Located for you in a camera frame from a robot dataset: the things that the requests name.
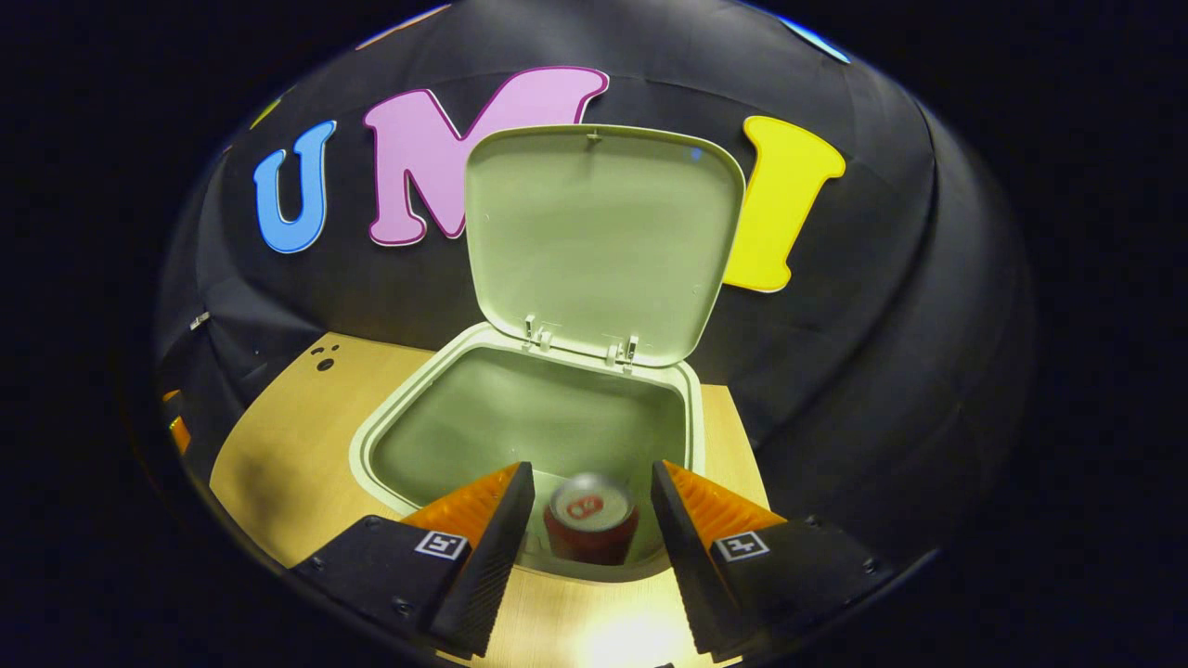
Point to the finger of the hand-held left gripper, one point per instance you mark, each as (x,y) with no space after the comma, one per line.
(180,434)

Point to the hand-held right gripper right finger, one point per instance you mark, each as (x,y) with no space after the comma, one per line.
(687,566)

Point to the red pop can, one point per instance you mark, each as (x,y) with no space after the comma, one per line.
(591,520)

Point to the pale green desktop garbage bin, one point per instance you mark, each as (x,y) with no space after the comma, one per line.
(594,241)

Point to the black backdrop cloth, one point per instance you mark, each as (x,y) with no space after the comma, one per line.
(882,325)

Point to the wooden desktop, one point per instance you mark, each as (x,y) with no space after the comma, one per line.
(288,445)

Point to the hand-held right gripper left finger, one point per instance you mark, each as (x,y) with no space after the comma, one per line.
(492,566)

